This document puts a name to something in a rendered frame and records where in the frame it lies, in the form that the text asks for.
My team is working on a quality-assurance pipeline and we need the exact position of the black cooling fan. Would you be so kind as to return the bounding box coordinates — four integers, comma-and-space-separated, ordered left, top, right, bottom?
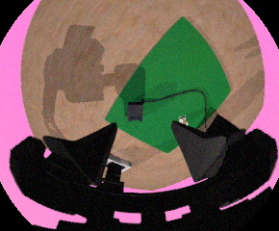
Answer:
206, 115, 239, 136

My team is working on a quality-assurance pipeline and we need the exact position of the black fan cable with plug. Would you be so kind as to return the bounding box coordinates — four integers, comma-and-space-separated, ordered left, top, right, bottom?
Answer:
127, 92, 181, 120

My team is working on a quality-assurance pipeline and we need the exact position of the green circuit board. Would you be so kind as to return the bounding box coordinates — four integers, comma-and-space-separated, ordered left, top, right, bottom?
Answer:
105, 16, 232, 154

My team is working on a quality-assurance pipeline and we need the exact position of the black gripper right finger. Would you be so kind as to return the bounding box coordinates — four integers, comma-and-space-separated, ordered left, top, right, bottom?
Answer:
170, 120, 246, 182

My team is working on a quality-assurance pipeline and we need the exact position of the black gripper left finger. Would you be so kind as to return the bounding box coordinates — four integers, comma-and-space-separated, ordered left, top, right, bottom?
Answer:
42, 122, 117, 188

